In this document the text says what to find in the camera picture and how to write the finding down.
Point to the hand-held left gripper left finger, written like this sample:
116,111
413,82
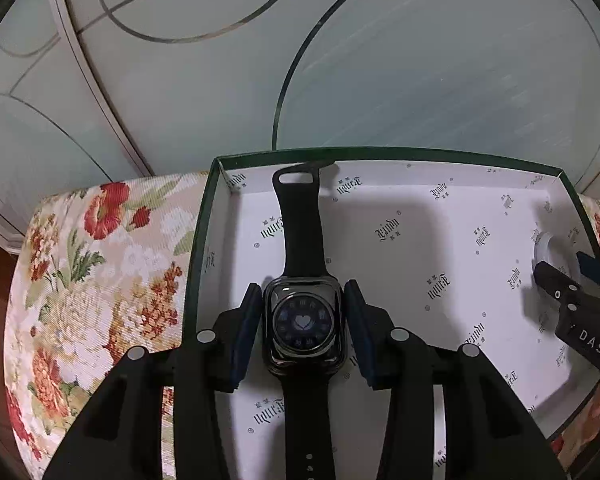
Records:
245,335

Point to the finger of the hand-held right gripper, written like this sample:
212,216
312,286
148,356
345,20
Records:
552,280
592,265

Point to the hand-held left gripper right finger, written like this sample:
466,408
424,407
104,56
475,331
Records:
360,335

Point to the translucent white bangle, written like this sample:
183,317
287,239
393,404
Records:
547,245

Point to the black smartwatch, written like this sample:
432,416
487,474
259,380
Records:
305,240

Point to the green box with printed lining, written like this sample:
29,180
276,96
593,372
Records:
430,220

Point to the floral fabric cushion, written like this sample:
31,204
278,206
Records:
80,285

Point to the frosted glass sliding door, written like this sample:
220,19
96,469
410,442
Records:
380,60
30,110

